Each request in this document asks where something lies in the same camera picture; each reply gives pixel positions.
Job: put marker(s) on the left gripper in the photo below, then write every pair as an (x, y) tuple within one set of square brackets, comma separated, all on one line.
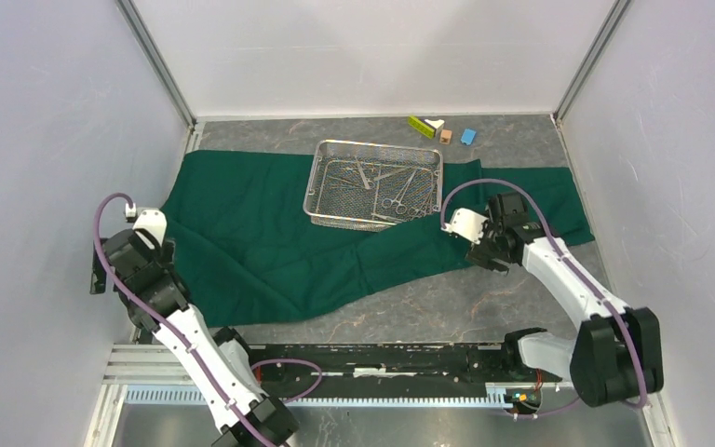
[(100, 273)]

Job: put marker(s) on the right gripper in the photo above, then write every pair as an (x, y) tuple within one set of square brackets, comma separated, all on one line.
[(480, 253)]

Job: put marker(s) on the blue small block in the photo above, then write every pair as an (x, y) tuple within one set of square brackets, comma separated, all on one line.
[(468, 136)]

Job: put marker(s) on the brown wooden cube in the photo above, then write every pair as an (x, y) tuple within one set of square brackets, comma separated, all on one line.
[(445, 136)]

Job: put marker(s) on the green surgical cloth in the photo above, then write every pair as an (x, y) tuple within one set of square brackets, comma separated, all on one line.
[(249, 254)]

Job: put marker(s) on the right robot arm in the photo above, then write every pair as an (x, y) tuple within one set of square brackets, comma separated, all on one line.
[(616, 354)]

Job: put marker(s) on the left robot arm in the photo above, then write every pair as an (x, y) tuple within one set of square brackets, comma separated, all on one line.
[(158, 300)]

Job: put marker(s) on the white small block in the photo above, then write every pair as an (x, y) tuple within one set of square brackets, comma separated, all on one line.
[(436, 124)]

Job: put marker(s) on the yellow-green lego brick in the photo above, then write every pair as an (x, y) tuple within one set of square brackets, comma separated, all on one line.
[(423, 126)]

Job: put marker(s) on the metal mesh instrument tray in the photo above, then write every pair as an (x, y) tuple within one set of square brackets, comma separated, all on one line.
[(335, 196)]

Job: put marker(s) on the steel tweezers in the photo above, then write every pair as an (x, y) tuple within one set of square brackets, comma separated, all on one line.
[(367, 184)]

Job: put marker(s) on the steel forceps with ring handles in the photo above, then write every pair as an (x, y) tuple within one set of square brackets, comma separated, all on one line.
[(395, 203)]

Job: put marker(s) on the flat steel scalpel handle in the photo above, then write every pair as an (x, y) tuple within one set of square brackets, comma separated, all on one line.
[(388, 174)]

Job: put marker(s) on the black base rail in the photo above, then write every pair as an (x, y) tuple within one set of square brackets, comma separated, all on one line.
[(395, 376)]

